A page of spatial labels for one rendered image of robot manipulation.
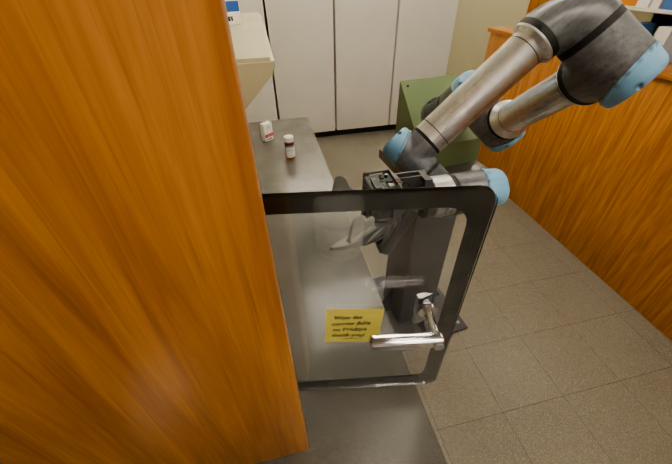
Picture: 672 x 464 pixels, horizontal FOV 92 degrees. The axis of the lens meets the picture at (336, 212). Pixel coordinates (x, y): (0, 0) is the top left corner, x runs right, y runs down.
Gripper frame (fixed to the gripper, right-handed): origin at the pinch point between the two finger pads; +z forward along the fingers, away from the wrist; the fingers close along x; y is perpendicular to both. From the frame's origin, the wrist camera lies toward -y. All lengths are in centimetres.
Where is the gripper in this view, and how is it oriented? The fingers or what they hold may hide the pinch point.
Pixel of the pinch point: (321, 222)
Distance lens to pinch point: 58.9
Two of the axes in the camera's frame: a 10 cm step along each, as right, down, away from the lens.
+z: -9.8, 1.5, -1.5
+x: 2.1, 5.9, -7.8
